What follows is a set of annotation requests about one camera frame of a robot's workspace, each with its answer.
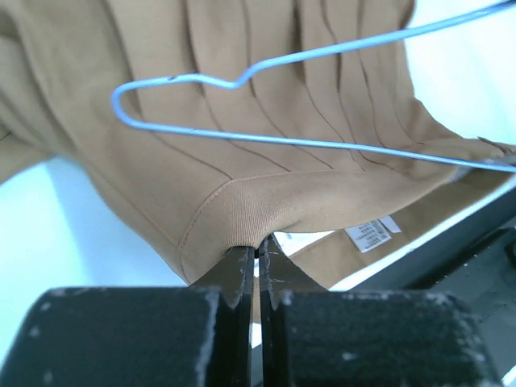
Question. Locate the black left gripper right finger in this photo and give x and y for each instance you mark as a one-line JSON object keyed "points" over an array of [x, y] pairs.
{"points": [[315, 337]]}

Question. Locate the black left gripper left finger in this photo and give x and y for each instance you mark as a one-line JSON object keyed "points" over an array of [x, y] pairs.
{"points": [[198, 335]]}

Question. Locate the tan brown skirt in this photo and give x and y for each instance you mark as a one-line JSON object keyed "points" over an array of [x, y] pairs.
{"points": [[194, 198]]}

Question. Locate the light blue wire hanger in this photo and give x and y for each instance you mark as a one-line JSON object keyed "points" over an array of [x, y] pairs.
{"points": [[372, 41]]}

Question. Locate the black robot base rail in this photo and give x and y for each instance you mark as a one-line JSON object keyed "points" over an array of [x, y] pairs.
{"points": [[474, 260]]}

